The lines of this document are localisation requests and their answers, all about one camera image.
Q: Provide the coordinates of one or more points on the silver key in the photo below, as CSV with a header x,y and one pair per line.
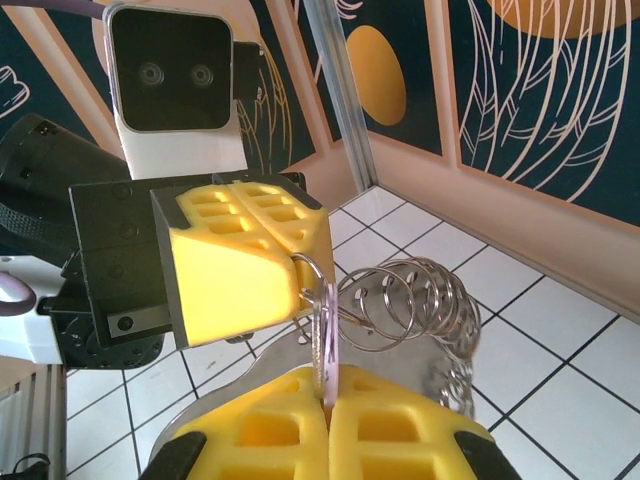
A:
x,y
327,350

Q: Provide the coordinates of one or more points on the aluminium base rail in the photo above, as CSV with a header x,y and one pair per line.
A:
x,y
50,425

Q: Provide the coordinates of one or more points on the crescent metal plate with holes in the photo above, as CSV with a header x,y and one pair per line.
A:
x,y
400,370

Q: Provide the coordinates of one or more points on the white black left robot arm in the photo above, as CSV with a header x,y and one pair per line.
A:
x,y
30,340

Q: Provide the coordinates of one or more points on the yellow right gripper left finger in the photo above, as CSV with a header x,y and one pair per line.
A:
x,y
280,450

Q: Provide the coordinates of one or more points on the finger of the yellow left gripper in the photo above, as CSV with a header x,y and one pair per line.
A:
x,y
230,290
310,230

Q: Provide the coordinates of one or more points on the aluminium frame post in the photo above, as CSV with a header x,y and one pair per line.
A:
x,y
345,100

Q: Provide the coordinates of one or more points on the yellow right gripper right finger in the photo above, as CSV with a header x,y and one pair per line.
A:
x,y
430,450

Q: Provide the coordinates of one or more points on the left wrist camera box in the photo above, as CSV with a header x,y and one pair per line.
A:
x,y
170,70

